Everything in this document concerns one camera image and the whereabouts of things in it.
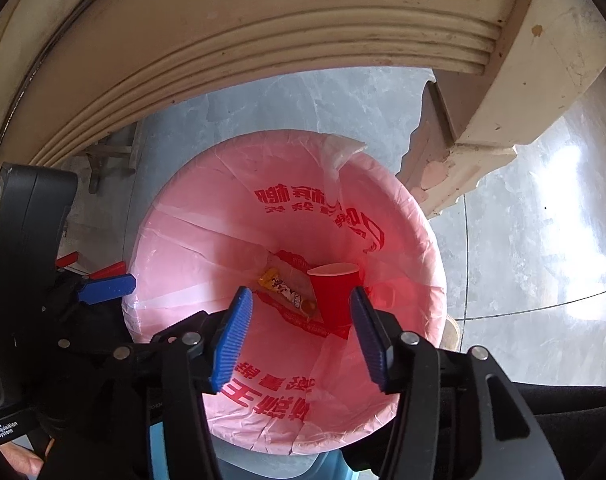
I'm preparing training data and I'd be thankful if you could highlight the grey wooden frame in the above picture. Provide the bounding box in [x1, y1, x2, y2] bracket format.
[85, 125, 138, 193]

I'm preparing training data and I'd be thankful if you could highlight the light blue trash bin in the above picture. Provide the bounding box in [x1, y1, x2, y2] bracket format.
[148, 410, 356, 480]

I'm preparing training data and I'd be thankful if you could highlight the red paper cup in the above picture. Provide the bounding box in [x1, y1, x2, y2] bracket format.
[307, 261, 366, 325]

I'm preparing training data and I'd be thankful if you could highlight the beige shoe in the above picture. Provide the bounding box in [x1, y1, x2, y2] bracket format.
[440, 315, 464, 353]

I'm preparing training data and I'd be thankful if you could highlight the trash bin with pink liner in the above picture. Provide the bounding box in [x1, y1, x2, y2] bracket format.
[123, 130, 446, 456]

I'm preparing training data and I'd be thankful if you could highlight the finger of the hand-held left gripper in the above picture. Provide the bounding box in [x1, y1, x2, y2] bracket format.
[47, 274, 136, 311]
[50, 305, 159, 361]

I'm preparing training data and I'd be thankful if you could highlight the cream wooden table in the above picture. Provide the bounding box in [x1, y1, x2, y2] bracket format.
[0, 0, 606, 218]

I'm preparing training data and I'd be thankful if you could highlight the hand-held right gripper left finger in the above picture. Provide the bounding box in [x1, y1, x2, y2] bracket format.
[102, 286, 254, 480]

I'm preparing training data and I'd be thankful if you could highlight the person's left hand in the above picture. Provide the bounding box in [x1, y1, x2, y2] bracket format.
[2, 446, 46, 477]

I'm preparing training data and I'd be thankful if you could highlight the orange snack wrapper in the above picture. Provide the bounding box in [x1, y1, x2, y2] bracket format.
[259, 267, 318, 317]

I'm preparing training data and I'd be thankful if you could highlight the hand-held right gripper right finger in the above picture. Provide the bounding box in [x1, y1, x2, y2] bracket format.
[349, 286, 564, 480]

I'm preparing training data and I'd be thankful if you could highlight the red plastic object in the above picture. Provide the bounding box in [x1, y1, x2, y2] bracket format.
[57, 252, 128, 281]

